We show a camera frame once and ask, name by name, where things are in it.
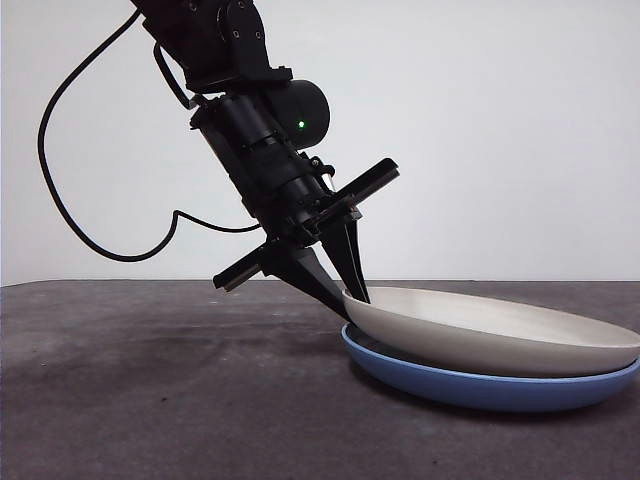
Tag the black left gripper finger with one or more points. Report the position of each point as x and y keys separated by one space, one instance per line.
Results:
x=347 y=255
x=310 y=280

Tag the white round plate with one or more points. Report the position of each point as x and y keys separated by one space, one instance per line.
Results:
x=480 y=345

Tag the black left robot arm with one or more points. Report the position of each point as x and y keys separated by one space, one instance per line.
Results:
x=235 y=55

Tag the blue round plate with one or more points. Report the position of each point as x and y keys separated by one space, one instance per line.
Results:
x=480 y=395

